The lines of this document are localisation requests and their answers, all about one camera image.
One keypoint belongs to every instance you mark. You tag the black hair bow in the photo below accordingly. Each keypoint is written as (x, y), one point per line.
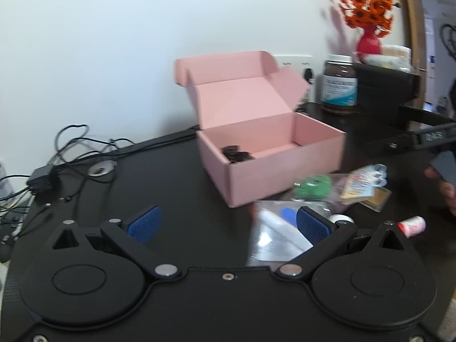
(237, 156)

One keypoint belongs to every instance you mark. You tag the green toy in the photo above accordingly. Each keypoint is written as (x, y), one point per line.
(315, 187)

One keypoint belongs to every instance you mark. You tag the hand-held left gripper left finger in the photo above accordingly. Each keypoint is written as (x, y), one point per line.
(144, 222)

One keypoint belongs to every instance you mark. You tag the pink cardboard box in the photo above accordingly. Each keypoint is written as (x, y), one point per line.
(278, 171)

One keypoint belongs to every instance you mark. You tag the black plug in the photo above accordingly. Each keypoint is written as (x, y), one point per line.
(308, 74)

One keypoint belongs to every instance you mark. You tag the patterned sticker packet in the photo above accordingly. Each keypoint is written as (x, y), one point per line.
(361, 181)

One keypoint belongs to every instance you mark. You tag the black power adapter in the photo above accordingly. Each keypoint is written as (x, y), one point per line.
(42, 180)

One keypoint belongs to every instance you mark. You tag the clear bag with white tube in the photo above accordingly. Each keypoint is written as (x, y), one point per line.
(274, 235)

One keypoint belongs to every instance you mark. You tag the person's right hand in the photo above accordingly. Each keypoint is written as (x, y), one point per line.
(449, 197)

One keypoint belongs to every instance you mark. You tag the silver desk grommet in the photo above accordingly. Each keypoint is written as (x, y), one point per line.
(101, 169)

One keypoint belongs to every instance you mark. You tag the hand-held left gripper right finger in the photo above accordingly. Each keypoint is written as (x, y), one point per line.
(311, 224)

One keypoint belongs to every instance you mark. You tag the white wall socket panel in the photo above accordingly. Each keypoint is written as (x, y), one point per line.
(295, 62)

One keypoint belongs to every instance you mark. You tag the red vase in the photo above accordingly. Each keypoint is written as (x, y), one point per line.
(369, 42)

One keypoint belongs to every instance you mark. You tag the orange artificial flowers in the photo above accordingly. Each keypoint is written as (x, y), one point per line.
(370, 10)

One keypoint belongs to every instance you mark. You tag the black storage box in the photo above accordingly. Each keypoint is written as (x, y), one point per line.
(384, 85)

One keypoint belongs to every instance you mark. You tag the yellow card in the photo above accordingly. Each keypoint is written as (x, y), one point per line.
(377, 198)

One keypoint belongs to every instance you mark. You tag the black desktop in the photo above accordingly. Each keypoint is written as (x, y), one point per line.
(171, 185)

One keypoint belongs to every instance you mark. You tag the brown supplement bottle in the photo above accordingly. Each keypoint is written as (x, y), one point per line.
(336, 92)

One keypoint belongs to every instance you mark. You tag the small white red tube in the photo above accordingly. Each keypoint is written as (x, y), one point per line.
(412, 226)

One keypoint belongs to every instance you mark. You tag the cotton swab box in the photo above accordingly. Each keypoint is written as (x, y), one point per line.
(397, 50)

